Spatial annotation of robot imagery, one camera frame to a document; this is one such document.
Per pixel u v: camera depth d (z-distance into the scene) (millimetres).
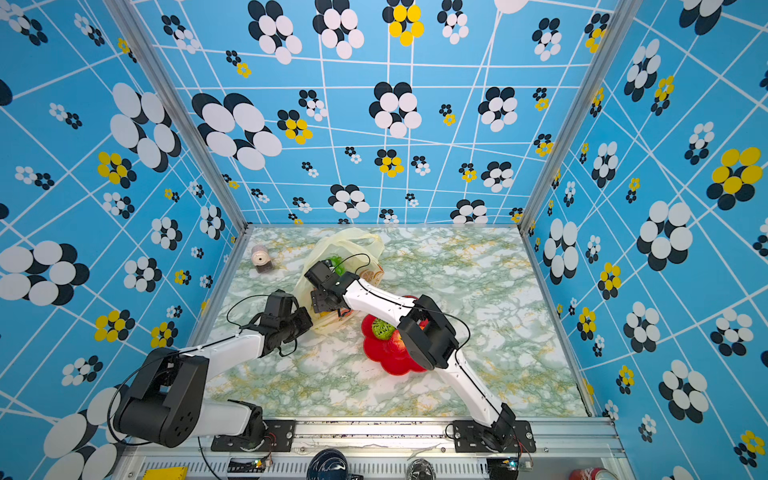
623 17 681
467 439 722
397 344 828
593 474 600
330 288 705
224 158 1001
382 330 862
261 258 1010
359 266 1044
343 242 966
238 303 788
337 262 1040
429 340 568
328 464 691
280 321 719
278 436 732
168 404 423
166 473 695
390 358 864
